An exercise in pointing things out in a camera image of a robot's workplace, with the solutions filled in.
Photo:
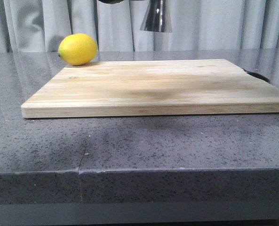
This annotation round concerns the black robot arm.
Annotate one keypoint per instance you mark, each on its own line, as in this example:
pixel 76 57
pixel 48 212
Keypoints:
pixel 110 1

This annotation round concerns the wooden cutting board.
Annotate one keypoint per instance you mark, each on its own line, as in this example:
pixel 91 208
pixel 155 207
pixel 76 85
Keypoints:
pixel 135 88

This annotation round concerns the steel double jigger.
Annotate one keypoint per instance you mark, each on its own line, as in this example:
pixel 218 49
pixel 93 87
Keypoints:
pixel 157 17

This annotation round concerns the yellow lemon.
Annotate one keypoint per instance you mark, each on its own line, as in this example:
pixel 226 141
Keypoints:
pixel 77 49

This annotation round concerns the grey curtain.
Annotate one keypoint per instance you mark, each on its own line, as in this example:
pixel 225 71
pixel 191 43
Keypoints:
pixel 40 25

